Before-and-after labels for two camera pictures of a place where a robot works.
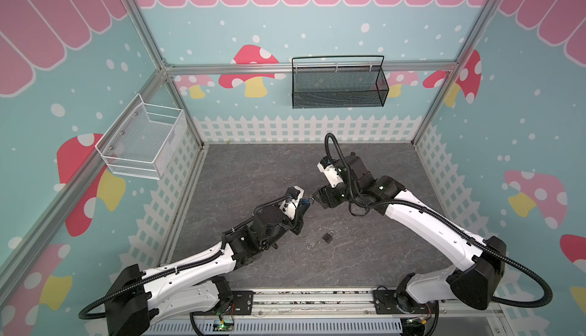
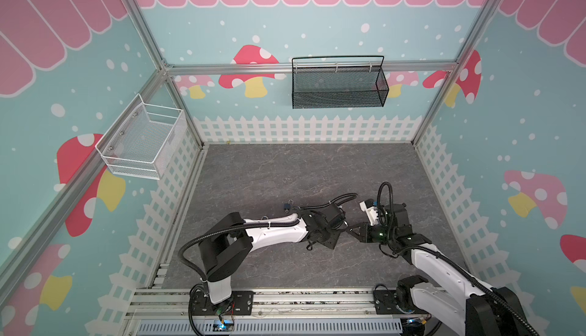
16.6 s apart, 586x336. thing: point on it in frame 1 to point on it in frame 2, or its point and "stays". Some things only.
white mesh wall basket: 143,139 stays
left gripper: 298,221 to 332,243
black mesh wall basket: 338,82 stays
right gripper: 327,193 to 366,233
